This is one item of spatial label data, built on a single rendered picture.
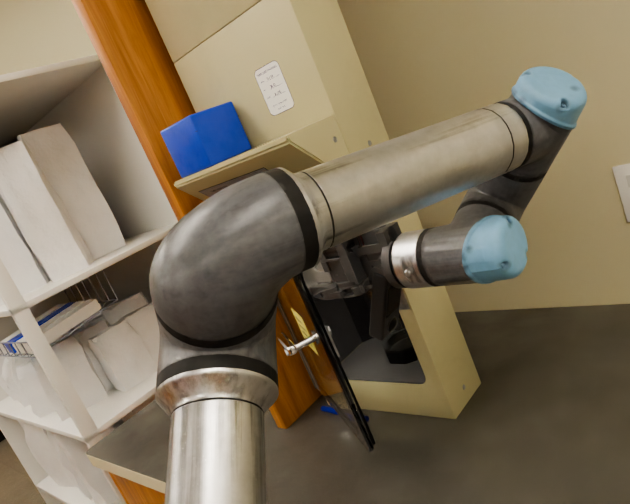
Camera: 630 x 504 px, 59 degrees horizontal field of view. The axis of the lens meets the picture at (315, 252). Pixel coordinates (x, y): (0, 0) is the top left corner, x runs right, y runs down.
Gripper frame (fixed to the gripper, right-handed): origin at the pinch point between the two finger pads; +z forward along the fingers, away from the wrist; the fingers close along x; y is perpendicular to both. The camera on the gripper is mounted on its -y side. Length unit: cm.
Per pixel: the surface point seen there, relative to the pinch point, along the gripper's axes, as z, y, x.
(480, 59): -12, 21, -55
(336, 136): -7.8, 19.8, -10.6
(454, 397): -7.9, -30.6, -14.1
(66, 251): 120, 15, -14
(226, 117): 12.0, 29.6, -8.6
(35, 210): 120, 31, -12
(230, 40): 7.2, 40.7, -12.2
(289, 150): -6.0, 20.9, -1.9
